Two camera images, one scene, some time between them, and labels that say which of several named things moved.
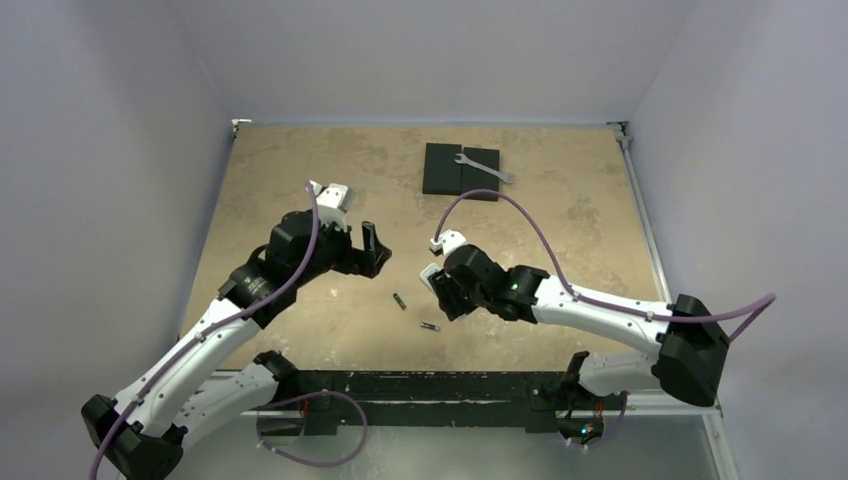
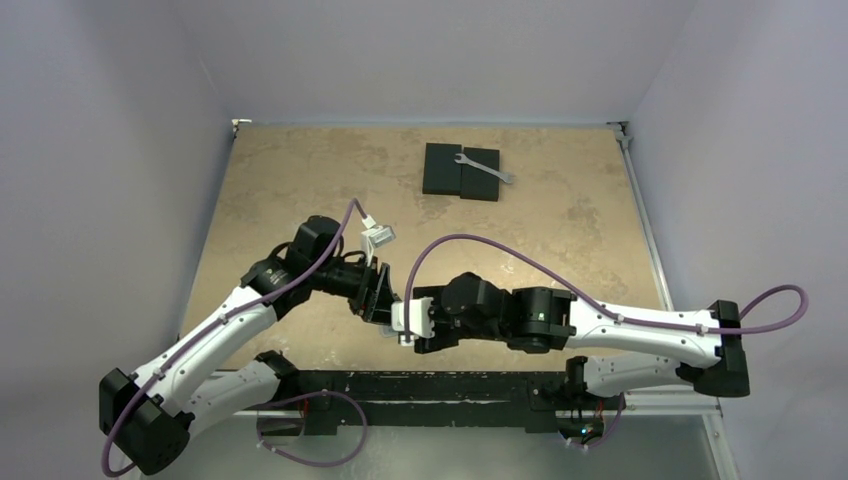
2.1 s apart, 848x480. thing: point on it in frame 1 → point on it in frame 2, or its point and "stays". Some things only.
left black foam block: [442, 175] stays
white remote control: [426, 272] → [387, 331]
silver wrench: [509, 178] stays
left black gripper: [365, 262] → [372, 297]
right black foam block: [476, 177] stays
